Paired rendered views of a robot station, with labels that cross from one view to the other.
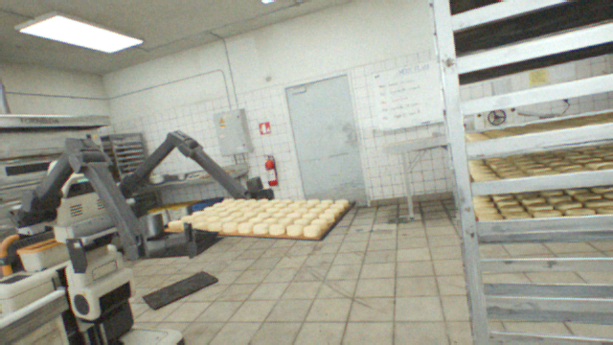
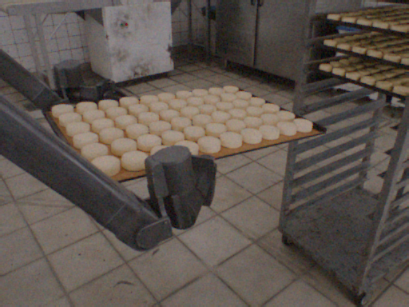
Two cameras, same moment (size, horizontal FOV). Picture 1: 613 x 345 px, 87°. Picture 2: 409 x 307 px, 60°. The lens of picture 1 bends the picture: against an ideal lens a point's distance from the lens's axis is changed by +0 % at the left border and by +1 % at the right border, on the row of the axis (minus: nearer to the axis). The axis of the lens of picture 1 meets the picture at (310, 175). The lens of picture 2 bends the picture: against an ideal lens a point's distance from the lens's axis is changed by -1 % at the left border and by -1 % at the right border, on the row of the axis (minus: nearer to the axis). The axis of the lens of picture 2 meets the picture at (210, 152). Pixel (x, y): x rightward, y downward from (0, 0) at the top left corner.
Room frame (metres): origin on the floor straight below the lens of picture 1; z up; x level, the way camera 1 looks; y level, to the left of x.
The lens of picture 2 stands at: (0.65, 0.85, 1.35)
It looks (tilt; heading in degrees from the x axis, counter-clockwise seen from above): 29 degrees down; 304
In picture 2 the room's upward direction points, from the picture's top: straight up
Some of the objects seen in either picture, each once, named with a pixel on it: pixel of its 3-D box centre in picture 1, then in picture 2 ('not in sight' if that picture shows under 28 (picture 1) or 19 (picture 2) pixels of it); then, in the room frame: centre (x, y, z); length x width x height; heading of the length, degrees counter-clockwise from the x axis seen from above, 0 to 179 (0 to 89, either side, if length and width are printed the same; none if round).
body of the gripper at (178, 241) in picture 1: (179, 241); (192, 186); (0.97, 0.43, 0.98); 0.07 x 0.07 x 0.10; 22
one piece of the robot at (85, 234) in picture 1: (102, 239); not in sight; (1.50, 1.02, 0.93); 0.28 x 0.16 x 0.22; 157
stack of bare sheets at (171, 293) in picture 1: (180, 288); not in sight; (3.00, 1.41, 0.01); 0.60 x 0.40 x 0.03; 130
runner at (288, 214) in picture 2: not in sight; (331, 193); (0.98, -0.77, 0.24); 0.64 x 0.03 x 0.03; 67
